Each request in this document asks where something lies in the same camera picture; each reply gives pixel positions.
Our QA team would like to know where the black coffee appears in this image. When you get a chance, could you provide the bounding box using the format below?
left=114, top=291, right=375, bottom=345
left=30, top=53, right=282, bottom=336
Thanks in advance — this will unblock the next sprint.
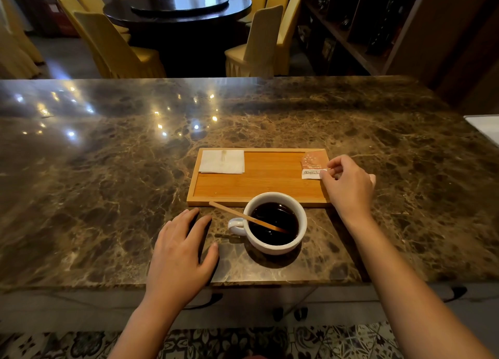
left=249, top=202, right=299, bottom=246

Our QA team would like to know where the group of yellow covered chairs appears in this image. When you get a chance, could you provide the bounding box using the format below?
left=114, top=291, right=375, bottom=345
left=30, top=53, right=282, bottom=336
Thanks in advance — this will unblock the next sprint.
left=0, top=0, right=303, bottom=79

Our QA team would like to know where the rectangular wooden tray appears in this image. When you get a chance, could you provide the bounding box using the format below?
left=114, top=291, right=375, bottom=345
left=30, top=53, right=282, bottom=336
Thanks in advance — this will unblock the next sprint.
left=187, top=148, right=332, bottom=208

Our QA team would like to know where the white coffee cup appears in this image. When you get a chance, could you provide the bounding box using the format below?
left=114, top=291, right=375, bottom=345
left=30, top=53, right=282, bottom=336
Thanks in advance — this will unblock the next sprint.
left=228, top=192, right=308, bottom=256

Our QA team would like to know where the person's left hand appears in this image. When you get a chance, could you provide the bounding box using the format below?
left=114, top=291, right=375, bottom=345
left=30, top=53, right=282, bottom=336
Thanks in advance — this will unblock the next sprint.
left=145, top=208, right=220, bottom=309

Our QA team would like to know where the white folded napkin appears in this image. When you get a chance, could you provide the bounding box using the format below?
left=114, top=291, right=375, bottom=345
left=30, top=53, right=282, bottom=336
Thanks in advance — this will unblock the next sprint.
left=198, top=149, right=246, bottom=175

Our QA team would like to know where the dark round turntable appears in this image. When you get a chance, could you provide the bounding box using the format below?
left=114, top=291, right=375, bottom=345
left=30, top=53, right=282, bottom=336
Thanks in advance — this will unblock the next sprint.
left=130, top=0, right=230, bottom=19

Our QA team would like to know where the wooden stir stick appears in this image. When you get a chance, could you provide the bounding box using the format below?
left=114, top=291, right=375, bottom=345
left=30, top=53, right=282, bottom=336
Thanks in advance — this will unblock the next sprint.
left=208, top=201, right=288, bottom=234

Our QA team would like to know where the person's right hand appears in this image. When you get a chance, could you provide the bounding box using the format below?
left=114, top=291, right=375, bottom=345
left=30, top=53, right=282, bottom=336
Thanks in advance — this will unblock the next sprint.
left=319, top=155, right=377, bottom=225

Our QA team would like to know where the white flat object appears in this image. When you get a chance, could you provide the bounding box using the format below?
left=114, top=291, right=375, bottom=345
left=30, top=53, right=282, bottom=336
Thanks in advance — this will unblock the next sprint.
left=463, top=115, right=499, bottom=148

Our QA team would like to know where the person's right forearm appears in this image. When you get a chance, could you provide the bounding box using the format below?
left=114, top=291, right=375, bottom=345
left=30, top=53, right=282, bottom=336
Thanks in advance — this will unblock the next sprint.
left=343, top=212, right=496, bottom=359

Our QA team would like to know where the person's left forearm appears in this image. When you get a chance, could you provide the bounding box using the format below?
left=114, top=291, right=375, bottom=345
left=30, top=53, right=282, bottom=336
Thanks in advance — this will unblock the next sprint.
left=108, top=294, right=186, bottom=359

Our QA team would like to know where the pink sugar packet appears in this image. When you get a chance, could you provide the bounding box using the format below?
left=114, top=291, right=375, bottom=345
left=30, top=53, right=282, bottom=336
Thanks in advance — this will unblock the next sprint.
left=300, top=151, right=330, bottom=180

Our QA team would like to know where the dark wooden shelf unit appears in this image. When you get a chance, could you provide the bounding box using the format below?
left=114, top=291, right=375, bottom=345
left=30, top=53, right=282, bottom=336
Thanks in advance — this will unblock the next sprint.
left=297, top=0, right=499, bottom=115

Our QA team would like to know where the round dark dining table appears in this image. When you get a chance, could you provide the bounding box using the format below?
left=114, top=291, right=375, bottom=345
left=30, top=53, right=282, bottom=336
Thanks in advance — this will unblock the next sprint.
left=103, top=0, right=253, bottom=78

